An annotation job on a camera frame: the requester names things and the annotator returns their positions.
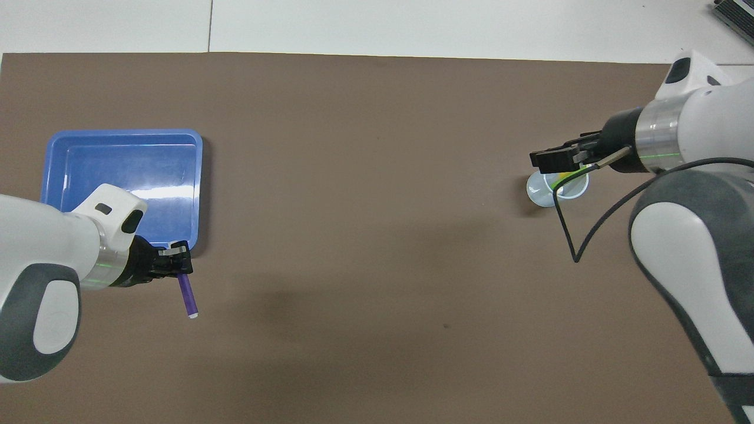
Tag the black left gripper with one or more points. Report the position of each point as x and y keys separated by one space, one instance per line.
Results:
x=138 y=265

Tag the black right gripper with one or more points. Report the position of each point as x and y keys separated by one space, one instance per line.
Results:
x=621 y=141

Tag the yellow pen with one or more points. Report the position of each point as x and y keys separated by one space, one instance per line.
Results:
x=564 y=176

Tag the green pen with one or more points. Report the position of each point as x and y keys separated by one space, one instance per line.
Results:
x=574 y=176

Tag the purple pen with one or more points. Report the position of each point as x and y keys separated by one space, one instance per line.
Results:
x=188 y=297

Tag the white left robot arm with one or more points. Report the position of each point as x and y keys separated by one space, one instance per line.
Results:
x=41 y=265

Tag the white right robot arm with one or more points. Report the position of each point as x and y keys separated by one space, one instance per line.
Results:
x=695 y=253

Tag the blue plastic tray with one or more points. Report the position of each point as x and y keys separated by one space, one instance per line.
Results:
x=153 y=176

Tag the clear plastic cup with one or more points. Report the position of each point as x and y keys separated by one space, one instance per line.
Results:
x=539 y=194

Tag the brown table mat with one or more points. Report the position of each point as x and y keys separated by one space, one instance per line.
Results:
x=365 y=235

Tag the grey ribbed device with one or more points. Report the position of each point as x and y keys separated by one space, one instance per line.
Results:
x=736 y=15

